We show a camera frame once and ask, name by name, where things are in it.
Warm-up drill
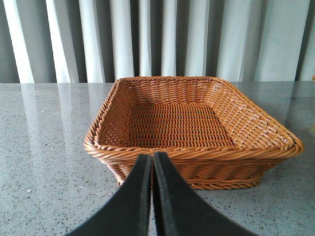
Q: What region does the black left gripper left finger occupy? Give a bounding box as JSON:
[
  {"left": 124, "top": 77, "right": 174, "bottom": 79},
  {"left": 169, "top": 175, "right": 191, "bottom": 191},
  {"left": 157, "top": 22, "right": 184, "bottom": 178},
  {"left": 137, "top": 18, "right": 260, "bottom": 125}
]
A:
[{"left": 69, "top": 154, "right": 151, "bottom": 236}]

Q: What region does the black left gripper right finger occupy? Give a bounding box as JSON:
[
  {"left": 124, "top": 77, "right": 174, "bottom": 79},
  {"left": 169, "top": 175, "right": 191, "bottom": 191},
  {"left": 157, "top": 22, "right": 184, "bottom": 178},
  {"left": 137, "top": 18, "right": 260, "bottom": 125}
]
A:
[{"left": 153, "top": 152, "right": 254, "bottom": 236}]

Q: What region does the brown wicker basket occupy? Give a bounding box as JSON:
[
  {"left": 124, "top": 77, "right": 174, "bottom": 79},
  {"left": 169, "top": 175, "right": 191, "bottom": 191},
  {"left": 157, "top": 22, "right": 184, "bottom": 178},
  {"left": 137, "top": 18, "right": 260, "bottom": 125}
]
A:
[{"left": 84, "top": 76, "right": 304, "bottom": 190}]

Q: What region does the grey pleated curtain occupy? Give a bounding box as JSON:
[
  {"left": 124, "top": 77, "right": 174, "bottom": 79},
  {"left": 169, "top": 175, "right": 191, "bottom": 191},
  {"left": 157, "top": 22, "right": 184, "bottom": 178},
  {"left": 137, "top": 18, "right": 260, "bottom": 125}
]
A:
[{"left": 0, "top": 0, "right": 315, "bottom": 83}]

